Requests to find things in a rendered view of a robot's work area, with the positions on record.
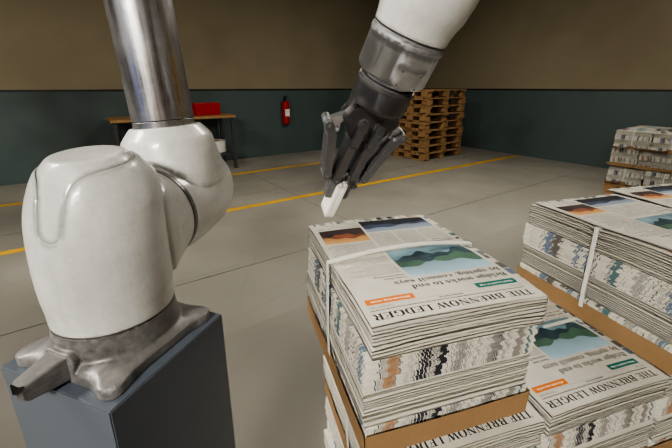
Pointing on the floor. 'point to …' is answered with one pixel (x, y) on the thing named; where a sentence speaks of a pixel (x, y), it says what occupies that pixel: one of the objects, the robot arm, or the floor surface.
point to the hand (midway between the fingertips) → (333, 195)
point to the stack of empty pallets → (432, 124)
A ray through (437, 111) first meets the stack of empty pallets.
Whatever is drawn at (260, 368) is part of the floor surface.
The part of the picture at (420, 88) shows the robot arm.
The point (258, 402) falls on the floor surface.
